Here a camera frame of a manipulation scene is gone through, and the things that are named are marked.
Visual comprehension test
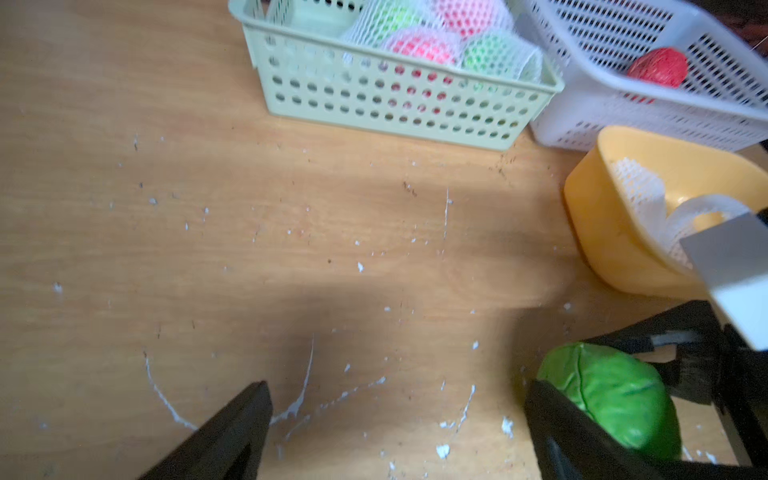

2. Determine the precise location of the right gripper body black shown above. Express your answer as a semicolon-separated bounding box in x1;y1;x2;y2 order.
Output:
715;325;767;468

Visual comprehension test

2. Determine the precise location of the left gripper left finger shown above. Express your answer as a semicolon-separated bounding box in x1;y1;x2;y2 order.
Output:
142;381;273;479

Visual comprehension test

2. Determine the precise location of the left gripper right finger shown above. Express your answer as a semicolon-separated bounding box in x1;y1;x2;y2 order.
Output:
524;381;767;479

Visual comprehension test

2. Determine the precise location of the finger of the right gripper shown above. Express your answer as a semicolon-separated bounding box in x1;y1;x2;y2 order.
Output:
659;355;721;405
585;300;721;354

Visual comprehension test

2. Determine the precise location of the green apple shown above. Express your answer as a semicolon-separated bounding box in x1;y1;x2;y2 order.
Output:
462;29;543;83
340;0;443;48
537;342;682;460

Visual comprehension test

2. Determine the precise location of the white foam net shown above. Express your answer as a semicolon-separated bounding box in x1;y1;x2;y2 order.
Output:
611;158;666;240
656;194;751;270

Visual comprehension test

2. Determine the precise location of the red apple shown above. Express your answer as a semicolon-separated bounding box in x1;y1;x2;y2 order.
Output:
626;47;689;88

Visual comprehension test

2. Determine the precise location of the yellow plastic tray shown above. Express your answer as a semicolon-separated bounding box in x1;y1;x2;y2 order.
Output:
564;126;767;300

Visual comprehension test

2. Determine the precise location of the white plastic basket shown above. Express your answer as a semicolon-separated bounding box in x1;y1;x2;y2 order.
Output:
518;1;767;151

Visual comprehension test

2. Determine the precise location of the pink apple in net front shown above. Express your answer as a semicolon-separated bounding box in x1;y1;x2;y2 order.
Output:
381;26;462;66

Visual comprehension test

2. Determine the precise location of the green plastic basket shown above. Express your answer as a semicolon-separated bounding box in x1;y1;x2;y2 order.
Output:
228;1;564;151

